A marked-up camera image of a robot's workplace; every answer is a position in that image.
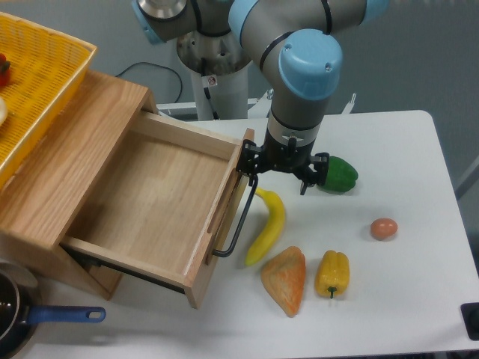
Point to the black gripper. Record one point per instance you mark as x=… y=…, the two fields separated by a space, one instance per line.
x=274 y=156

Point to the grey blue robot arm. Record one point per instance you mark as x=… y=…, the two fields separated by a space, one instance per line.
x=292 y=43

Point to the wooden drawer cabinet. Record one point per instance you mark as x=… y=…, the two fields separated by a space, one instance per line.
x=39 y=204

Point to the yellow banana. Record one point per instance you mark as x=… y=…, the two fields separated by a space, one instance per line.
x=272 y=230

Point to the green bell pepper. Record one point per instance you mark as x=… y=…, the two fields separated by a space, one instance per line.
x=341 y=176

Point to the orange bread slice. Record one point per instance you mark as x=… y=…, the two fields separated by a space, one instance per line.
x=283 y=277

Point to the brown egg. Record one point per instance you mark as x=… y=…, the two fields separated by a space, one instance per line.
x=383 y=228

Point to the yellow bell pepper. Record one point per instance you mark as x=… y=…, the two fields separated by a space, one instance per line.
x=333 y=275

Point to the black corner device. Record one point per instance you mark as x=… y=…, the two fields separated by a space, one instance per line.
x=470 y=317

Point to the yellow plastic basket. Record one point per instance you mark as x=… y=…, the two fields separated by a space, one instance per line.
x=47 y=67

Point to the white round object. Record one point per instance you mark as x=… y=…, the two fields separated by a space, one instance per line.
x=3 y=111

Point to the red tomato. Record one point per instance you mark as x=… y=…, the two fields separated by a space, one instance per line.
x=4 y=71

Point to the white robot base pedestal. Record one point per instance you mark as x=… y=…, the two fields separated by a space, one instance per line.
x=218 y=68

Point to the blue handled saucepan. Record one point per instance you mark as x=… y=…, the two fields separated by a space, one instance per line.
x=22 y=309

